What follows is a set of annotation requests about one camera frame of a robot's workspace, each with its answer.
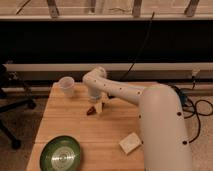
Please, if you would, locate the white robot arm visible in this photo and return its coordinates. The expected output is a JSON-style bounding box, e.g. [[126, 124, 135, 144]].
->
[[82, 67, 193, 171]]

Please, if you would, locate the white sponge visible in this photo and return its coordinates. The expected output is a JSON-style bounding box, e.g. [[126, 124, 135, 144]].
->
[[119, 133, 141, 155]]

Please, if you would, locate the clear plastic measuring cup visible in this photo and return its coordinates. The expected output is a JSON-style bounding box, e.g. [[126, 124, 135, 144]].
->
[[57, 76, 75, 98]]

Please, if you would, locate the green round plate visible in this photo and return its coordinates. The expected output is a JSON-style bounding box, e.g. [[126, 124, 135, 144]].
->
[[39, 135, 81, 171]]

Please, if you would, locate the black office chair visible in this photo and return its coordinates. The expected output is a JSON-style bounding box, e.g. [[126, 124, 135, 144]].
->
[[0, 64, 36, 150]]

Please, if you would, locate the black hanging cable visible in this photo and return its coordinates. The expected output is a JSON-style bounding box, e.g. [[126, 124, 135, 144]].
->
[[119, 11, 156, 82]]

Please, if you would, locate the black cable on floor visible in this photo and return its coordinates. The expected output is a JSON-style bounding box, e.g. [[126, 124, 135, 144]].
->
[[169, 84, 213, 144]]

